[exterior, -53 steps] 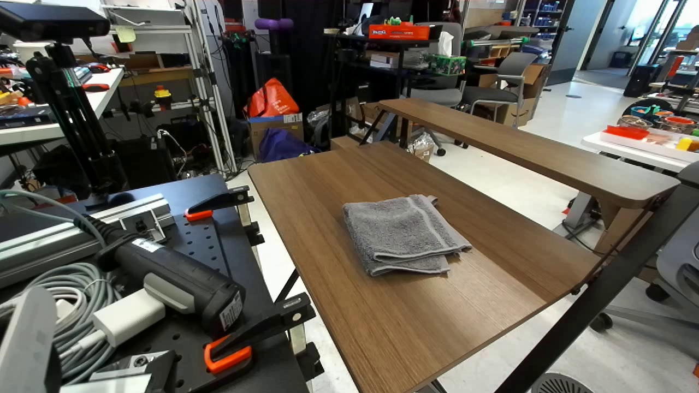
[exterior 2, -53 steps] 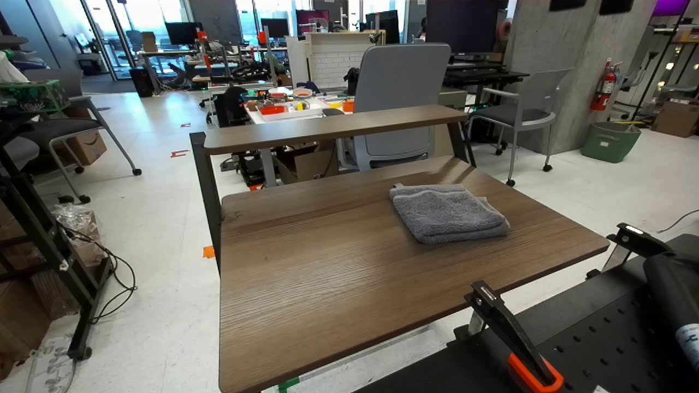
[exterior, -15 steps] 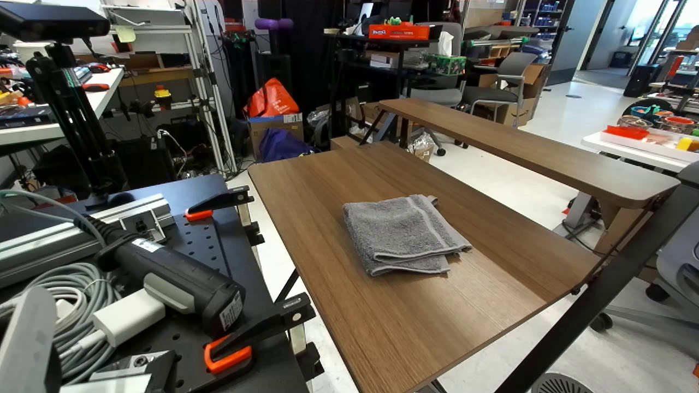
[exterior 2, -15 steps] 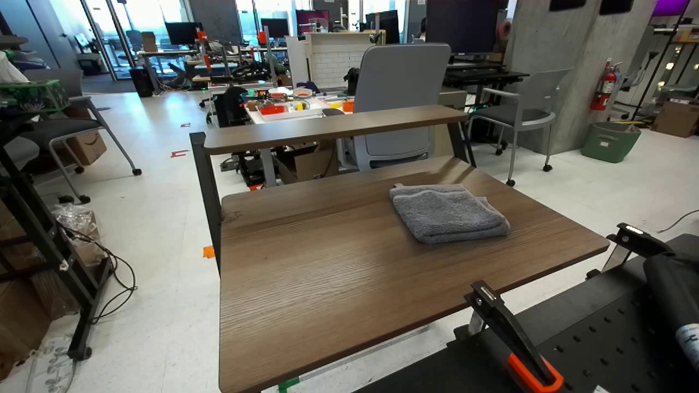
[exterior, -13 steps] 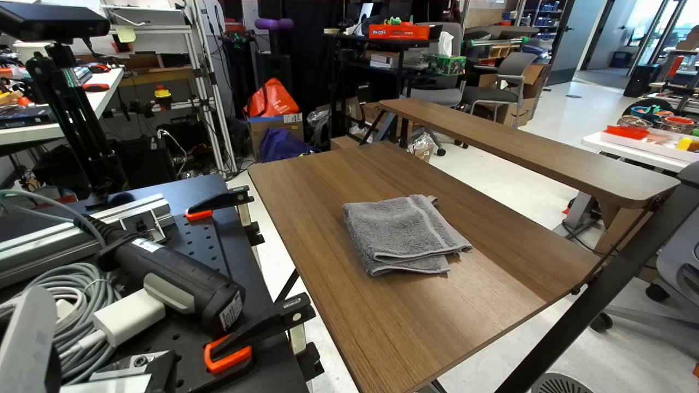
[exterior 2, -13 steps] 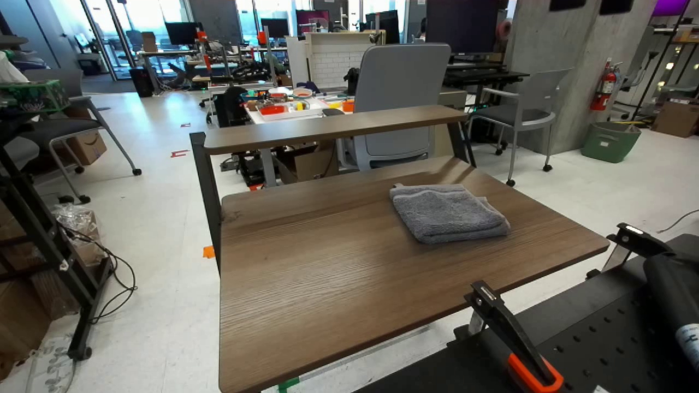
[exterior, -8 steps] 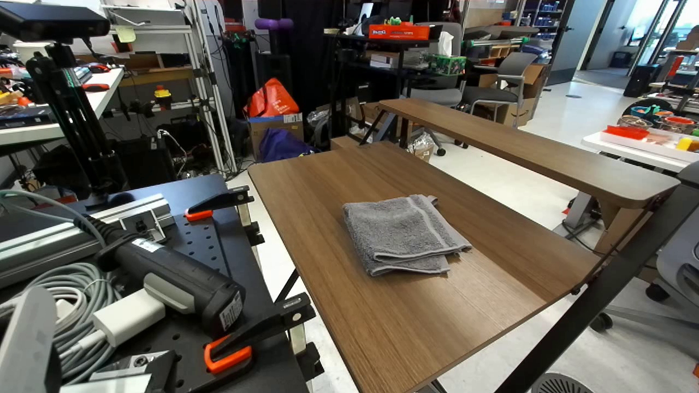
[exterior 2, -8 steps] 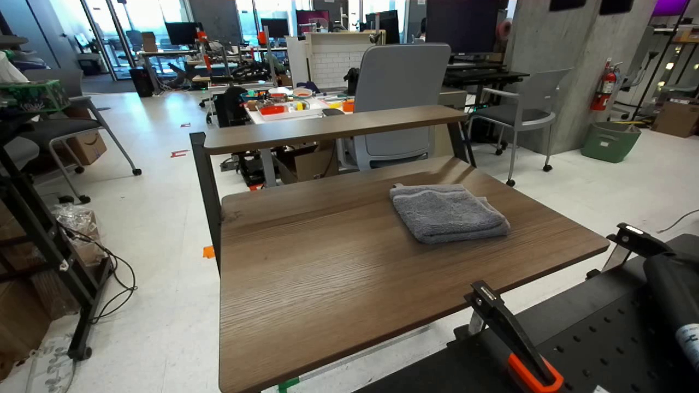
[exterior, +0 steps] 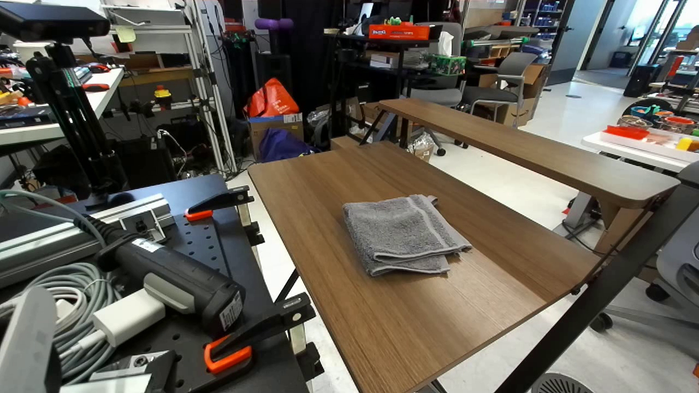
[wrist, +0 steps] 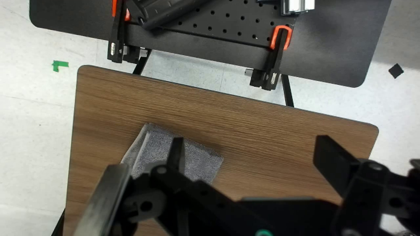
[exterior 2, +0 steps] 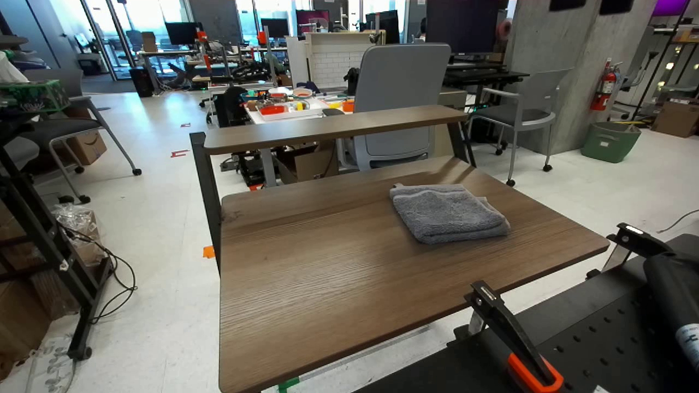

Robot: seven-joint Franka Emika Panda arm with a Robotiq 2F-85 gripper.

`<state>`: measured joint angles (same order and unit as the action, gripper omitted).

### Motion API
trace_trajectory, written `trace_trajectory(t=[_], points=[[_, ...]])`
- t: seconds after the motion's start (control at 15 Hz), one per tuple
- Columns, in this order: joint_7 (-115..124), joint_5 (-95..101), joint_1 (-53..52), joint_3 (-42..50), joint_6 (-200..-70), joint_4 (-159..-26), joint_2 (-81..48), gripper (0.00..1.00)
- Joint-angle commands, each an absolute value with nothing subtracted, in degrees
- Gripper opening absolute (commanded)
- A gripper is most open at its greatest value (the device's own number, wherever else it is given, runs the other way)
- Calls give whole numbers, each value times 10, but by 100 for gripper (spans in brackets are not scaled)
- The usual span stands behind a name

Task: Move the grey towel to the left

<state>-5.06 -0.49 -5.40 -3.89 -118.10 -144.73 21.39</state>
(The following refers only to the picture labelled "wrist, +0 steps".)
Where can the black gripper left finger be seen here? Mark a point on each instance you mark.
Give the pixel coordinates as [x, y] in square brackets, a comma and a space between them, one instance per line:
[192, 192]

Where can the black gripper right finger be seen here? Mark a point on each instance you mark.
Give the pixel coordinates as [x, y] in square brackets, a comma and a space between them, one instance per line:
[368, 192]

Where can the grey towel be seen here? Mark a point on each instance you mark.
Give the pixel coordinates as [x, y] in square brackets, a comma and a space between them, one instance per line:
[197, 159]

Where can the black square floor tape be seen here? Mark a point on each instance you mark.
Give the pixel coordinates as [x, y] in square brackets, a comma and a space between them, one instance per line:
[395, 71]

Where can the black cart leg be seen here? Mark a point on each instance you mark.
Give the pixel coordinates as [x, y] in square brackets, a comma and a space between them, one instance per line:
[288, 90]
[142, 61]

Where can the black perforated metal plate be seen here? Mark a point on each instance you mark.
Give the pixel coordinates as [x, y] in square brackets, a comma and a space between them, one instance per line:
[341, 40]

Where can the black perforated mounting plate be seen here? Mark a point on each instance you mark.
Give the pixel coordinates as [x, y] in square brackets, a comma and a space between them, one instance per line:
[231, 24]

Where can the black cylindrical device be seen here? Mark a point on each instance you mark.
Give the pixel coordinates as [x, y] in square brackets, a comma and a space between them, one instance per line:
[168, 11]

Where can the green floor tape mark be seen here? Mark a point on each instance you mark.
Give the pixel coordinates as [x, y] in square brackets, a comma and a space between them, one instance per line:
[59, 66]

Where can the silver blurred bracket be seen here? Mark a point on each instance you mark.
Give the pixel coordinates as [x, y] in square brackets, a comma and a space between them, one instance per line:
[103, 201]

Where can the silver aluminium extrusion rail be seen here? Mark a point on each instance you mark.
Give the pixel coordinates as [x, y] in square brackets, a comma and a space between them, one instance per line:
[297, 6]

